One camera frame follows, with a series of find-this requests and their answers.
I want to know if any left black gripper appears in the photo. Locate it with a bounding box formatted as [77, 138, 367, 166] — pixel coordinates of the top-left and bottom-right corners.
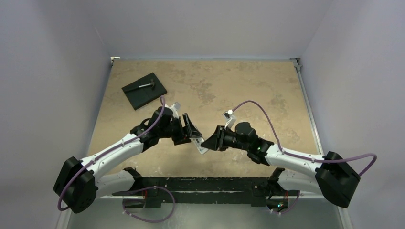
[159, 113, 201, 145]

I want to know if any grey remote control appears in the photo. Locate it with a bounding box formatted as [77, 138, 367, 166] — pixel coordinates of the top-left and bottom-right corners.
[191, 137, 209, 155]

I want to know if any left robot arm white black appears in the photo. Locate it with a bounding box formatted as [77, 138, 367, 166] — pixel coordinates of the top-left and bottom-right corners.
[53, 104, 208, 213]

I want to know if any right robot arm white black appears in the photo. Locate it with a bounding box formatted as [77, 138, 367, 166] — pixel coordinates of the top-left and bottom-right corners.
[201, 122, 361, 208]

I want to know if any small metal hammer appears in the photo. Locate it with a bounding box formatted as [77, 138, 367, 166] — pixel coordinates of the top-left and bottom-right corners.
[125, 79, 155, 92]

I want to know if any black square tray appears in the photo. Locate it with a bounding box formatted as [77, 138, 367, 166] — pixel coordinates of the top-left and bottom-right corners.
[122, 73, 167, 110]

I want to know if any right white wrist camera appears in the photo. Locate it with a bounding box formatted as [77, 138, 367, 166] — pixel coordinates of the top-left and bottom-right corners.
[223, 109, 237, 129]

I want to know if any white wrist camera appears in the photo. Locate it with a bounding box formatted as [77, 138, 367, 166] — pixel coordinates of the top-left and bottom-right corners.
[223, 109, 237, 129]
[166, 102, 181, 119]

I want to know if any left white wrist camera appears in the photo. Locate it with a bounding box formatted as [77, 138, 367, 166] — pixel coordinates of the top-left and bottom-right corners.
[166, 102, 181, 119]

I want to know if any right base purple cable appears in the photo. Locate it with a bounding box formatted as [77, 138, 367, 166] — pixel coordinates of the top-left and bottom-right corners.
[269, 191, 300, 216]

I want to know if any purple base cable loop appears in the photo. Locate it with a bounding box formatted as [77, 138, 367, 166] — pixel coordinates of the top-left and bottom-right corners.
[122, 186, 177, 223]

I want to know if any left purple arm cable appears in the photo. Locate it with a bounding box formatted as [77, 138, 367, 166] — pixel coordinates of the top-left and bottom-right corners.
[57, 95, 167, 212]

